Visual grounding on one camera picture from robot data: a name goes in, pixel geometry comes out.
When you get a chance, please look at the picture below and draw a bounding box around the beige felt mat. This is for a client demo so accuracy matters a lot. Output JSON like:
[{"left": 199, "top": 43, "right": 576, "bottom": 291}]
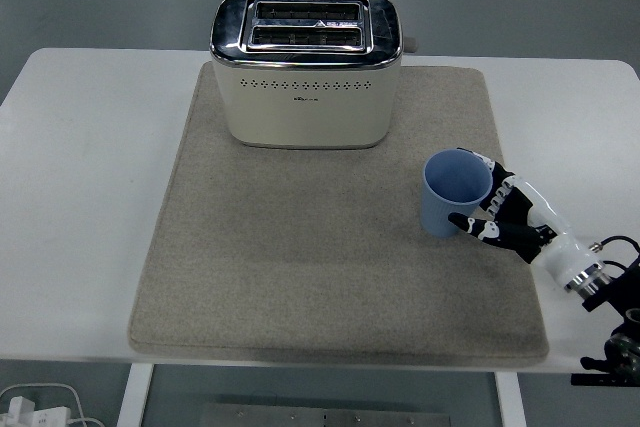
[{"left": 126, "top": 62, "right": 550, "bottom": 364}]

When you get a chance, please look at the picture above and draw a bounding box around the white power strip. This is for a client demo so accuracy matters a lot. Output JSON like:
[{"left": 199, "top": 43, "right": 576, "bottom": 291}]
[{"left": 0, "top": 395, "right": 71, "bottom": 427}]

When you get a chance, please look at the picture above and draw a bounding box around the white table leg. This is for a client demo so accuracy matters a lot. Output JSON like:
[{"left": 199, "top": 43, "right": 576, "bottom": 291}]
[
  {"left": 494, "top": 371, "right": 529, "bottom": 427},
  {"left": 115, "top": 362, "right": 155, "bottom": 427}
]

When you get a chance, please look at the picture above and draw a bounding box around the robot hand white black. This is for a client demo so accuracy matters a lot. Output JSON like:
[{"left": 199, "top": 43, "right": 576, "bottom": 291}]
[{"left": 448, "top": 147, "right": 604, "bottom": 288}]

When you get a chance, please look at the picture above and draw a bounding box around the light blue ribbed cup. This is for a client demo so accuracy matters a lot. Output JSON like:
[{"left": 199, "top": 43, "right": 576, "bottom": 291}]
[{"left": 418, "top": 148, "right": 495, "bottom": 239}]

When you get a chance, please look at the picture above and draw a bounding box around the grey metal plate with screws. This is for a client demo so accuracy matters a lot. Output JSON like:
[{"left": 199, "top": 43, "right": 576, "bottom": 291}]
[{"left": 199, "top": 402, "right": 454, "bottom": 427}]

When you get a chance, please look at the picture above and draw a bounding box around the black table control panel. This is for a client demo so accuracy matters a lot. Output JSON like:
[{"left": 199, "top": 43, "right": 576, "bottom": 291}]
[{"left": 570, "top": 373, "right": 640, "bottom": 388}]

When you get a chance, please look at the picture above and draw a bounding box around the cream and chrome toaster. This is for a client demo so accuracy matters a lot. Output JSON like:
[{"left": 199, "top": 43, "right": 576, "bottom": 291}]
[{"left": 208, "top": 0, "right": 419, "bottom": 151}]

